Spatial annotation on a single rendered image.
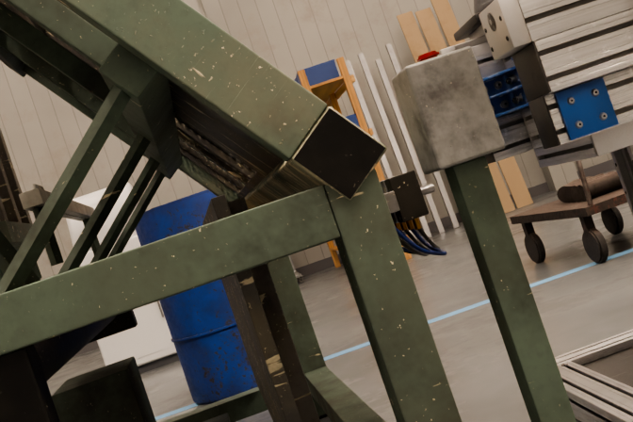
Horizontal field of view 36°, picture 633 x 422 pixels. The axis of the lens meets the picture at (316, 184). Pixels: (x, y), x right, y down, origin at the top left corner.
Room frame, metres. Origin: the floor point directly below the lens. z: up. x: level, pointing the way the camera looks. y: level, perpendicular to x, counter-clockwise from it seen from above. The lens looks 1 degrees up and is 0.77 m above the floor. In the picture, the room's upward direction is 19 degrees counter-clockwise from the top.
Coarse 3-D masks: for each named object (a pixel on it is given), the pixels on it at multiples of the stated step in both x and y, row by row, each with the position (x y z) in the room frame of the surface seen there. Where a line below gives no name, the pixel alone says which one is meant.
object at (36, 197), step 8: (24, 192) 2.40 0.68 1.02; (32, 192) 2.40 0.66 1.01; (40, 192) 2.40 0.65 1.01; (48, 192) 2.56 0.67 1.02; (24, 200) 2.40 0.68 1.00; (32, 200) 2.40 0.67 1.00; (40, 200) 2.40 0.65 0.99; (24, 208) 2.40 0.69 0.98; (32, 208) 2.45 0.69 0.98; (72, 208) 2.98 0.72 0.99; (80, 208) 3.22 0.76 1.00; (88, 208) 3.48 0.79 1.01; (64, 216) 3.07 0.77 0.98; (72, 216) 3.18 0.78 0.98; (80, 216) 3.31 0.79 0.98; (88, 216) 3.45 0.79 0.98
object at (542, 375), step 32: (480, 160) 1.65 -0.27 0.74; (480, 192) 1.65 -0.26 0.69; (480, 224) 1.64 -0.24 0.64; (480, 256) 1.66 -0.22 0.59; (512, 256) 1.65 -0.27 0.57; (512, 288) 1.65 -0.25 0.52; (512, 320) 1.64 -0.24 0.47; (512, 352) 1.67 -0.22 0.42; (544, 352) 1.65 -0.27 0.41; (544, 384) 1.65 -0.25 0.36; (544, 416) 1.64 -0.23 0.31
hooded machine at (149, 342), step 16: (96, 192) 7.45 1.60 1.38; (128, 192) 7.38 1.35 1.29; (112, 208) 7.32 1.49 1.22; (80, 224) 7.28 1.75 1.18; (160, 304) 7.19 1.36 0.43; (144, 320) 7.17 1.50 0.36; (160, 320) 7.18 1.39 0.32; (112, 336) 7.15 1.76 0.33; (128, 336) 7.16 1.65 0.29; (144, 336) 7.17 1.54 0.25; (160, 336) 7.18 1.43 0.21; (112, 352) 7.15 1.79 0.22; (128, 352) 7.16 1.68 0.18; (144, 352) 7.17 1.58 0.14; (160, 352) 7.18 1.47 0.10; (176, 352) 7.20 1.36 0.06; (144, 368) 7.21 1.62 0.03
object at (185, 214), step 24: (144, 216) 4.85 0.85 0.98; (168, 216) 4.77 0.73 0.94; (192, 216) 4.76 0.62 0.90; (144, 240) 4.90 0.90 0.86; (216, 288) 4.76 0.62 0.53; (168, 312) 4.91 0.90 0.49; (192, 312) 4.79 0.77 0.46; (216, 312) 4.76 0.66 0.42; (192, 336) 4.80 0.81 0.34; (216, 336) 4.76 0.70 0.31; (240, 336) 4.76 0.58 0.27; (192, 360) 4.85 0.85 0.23; (216, 360) 4.77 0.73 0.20; (240, 360) 4.76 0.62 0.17; (192, 384) 4.91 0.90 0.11; (216, 384) 4.79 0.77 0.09; (240, 384) 4.76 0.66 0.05
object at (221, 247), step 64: (320, 192) 1.58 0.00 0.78; (128, 256) 1.54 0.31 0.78; (192, 256) 1.55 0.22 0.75; (256, 256) 1.57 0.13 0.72; (384, 256) 1.59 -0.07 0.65; (0, 320) 1.51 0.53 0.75; (64, 320) 1.52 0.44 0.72; (128, 320) 3.60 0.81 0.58; (256, 320) 1.67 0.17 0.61; (384, 320) 1.59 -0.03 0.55; (0, 384) 1.51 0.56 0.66; (64, 384) 2.67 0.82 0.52; (128, 384) 2.53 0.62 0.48; (320, 384) 3.34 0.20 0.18; (384, 384) 1.66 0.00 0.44; (448, 384) 1.60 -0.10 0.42
